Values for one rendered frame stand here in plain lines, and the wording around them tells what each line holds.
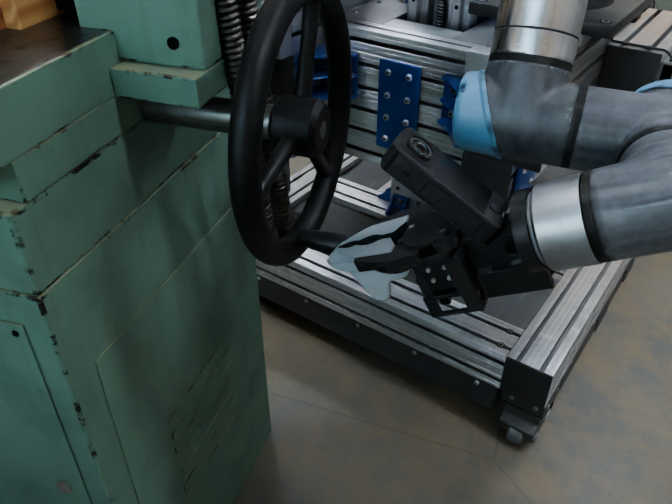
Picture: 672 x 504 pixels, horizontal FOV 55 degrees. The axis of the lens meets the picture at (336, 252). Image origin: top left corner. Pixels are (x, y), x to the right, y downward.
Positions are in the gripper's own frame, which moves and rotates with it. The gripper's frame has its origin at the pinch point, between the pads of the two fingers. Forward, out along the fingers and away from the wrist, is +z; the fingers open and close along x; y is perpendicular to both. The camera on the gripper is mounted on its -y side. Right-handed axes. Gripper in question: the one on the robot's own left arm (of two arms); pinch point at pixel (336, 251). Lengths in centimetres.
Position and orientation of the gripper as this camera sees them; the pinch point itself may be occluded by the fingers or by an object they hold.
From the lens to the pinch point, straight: 64.4
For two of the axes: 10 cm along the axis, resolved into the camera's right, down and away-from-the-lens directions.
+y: 4.6, 7.9, 4.1
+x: 3.6, -5.8, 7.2
